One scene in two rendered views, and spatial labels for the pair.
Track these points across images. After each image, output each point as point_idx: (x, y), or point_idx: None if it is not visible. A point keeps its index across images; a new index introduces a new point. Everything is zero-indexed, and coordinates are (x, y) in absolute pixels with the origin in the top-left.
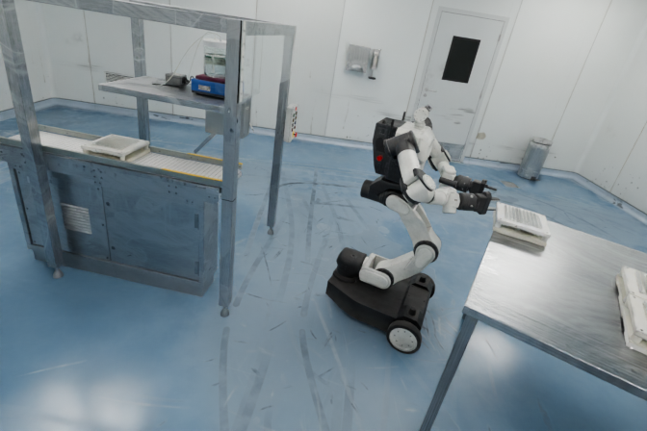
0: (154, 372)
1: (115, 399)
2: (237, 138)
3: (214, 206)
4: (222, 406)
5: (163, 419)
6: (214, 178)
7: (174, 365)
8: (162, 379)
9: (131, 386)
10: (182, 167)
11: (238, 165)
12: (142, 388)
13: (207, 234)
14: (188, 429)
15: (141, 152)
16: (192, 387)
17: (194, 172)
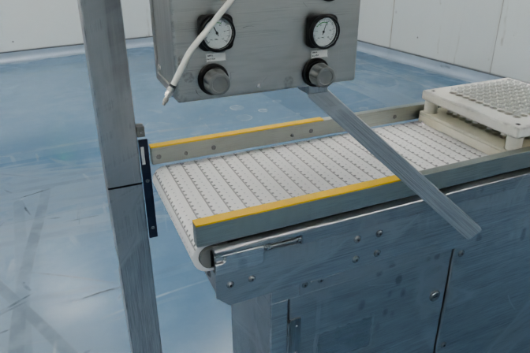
0: (180, 321)
1: (192, 284)
2: None
3: (255, 306)
4: (57, 339)
5: (121, 298)
6: (181, 141)
7: (164, 340)
8: (162, 321)
9: (190, 299)
10: (339, 165)
11: (93, 91)
12: (175, 305)
13: (239, 335)
14: (86, 305)
15: (479, 136)
16: (116, 334)
17: (285, 168)
